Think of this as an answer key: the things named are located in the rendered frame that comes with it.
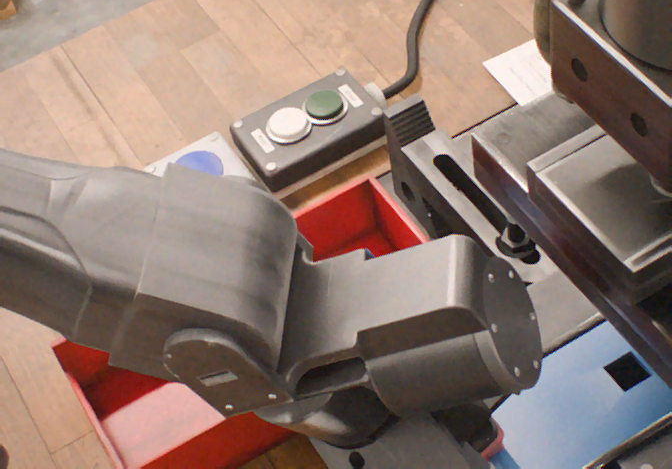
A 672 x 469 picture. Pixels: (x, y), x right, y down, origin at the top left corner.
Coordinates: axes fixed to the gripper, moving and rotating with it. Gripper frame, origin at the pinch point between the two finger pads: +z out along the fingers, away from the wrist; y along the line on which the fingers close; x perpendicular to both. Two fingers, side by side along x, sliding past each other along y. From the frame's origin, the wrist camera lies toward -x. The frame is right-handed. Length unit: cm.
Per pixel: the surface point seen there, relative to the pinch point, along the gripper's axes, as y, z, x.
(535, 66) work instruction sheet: 17.0, 21.5, 30.6
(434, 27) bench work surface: 13.6, 20.0, 39.7
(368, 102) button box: 6.2, 12.3, 32.9
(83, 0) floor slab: -33, 98, 174
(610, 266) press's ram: 12.4, -12.3, -3.9
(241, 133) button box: -2.0, 7.6, 36.1
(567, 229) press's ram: 12.2, -11.7, -0.7
